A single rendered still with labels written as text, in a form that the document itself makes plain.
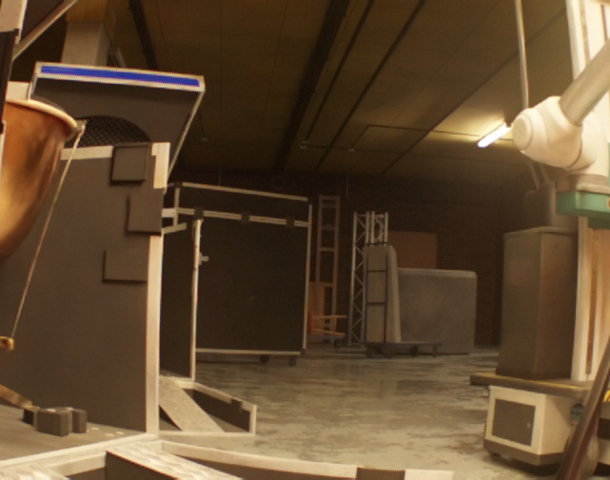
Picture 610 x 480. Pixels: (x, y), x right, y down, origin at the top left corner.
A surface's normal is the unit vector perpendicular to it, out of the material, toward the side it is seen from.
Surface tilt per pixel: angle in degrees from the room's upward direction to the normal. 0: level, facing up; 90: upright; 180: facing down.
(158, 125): 143
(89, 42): 90
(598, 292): 90
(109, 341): 90
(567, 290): 90
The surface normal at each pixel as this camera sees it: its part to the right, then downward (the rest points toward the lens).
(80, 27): 0.07, -0.07
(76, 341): -0.28, -0.09
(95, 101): 0.22, 0.77
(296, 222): 0.56, -0.04
